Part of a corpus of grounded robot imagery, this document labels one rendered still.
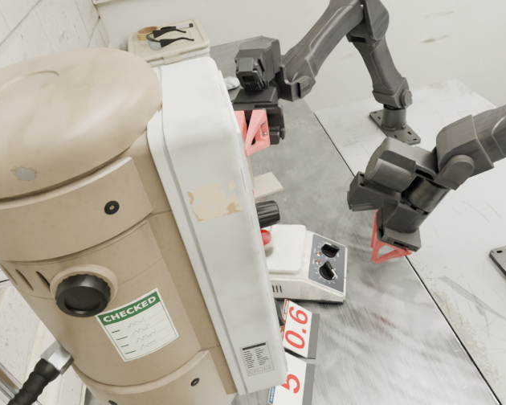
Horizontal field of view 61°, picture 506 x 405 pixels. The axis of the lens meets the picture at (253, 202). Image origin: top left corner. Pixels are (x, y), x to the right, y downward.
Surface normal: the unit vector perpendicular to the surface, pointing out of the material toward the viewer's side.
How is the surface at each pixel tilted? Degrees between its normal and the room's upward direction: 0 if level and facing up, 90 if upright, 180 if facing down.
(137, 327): 90
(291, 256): 0
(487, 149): 87
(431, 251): 0
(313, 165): 0
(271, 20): 90
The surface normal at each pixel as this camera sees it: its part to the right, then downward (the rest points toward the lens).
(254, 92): -0.15, -0.76
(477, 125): -0.63, -0.67
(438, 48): 0.18, 0.61
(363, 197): -0.18, 0.65
